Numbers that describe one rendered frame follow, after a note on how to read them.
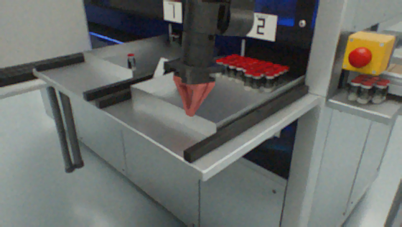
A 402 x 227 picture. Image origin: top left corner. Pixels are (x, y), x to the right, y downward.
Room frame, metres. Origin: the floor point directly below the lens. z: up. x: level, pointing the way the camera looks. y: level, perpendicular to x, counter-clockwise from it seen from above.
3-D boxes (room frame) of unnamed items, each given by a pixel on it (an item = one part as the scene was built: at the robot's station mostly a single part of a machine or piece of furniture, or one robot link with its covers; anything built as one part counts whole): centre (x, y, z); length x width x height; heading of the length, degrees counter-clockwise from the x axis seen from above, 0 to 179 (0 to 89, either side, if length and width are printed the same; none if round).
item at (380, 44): (0.63, -0.36, 0.99); 0.08 x 0.07 x 0.07; 136
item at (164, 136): (0.79, 0.07, 0.87); 0.70 x 0.48 x 0.02; 46
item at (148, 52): (0.96, 0.15, 0.90); 0.34 x 0.26 x 0.04; 136
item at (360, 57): (0.60, -0.33, 0.99); 0.04 x 0.04 x 0.04; 46
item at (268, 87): (0.74, -0.11, 0.90); 0.18 x 0.02 x 0.05; 46
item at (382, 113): (0.65, -0.40, 0.87); 0.14 x 0.13 x 0.02; 136
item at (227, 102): (0.68, -0.05, 0.90); 0.34 x 0.26 x 0.04; 136
